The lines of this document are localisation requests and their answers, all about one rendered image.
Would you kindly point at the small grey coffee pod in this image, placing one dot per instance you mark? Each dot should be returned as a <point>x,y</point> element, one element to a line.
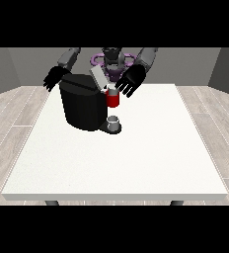
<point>112,87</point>

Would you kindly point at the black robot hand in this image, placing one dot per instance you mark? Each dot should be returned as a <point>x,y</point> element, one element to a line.
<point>55,77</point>
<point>132,79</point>

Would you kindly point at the pale grey machine lid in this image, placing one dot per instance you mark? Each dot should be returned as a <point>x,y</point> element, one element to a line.
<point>98,76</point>

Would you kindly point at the small grey cup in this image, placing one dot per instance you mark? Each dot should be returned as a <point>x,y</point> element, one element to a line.
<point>113,122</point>

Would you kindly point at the black coffee machine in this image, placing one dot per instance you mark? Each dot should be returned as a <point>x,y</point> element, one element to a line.
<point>83,103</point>

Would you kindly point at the red pod holder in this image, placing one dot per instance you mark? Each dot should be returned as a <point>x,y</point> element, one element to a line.
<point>113,98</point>

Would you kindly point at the grey robot trunk purple rings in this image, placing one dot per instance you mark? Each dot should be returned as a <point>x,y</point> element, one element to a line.
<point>112,62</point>

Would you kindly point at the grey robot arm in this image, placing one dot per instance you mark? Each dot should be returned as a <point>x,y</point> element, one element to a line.
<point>68,58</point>
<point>146,58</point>

